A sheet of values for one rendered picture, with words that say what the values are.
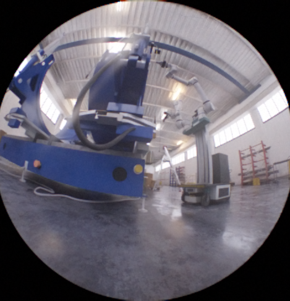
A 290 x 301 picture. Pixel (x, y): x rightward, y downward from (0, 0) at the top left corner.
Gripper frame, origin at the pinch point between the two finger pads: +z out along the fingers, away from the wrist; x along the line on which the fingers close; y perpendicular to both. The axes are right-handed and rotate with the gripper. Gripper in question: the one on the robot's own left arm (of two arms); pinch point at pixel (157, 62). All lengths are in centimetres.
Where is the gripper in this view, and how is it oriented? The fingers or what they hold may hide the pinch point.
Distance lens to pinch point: 190.6
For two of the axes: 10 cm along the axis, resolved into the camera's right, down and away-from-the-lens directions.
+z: -9.8, -1.3, -1.4
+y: 0.8, -9.5, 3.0
